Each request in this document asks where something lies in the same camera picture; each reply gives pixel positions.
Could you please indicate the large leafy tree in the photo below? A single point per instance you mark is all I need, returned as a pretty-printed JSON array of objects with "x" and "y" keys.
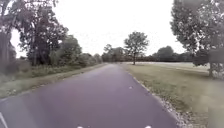
[{"x": 200, "y": 30}]

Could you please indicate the distant tree line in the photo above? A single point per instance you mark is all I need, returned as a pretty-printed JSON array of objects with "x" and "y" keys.
[{"x": 165, "y": 54}]

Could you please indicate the grass field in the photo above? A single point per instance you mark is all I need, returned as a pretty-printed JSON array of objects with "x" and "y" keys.
[{"x": 176, "y": 85}]

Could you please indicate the row of trees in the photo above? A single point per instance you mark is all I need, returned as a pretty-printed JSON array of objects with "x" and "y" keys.
[{"x": 41, "y": 36}]

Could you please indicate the small leafy tree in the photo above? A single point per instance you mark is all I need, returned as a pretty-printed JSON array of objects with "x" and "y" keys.
[{"x": 136, "y": 43}]

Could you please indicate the grass verge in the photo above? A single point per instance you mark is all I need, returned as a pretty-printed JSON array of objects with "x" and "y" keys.
[{"x": 40, "y": 81}]

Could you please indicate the grey asphalt path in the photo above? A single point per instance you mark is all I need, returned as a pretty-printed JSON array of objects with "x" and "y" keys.
[{"x": 100, "y": 96}]

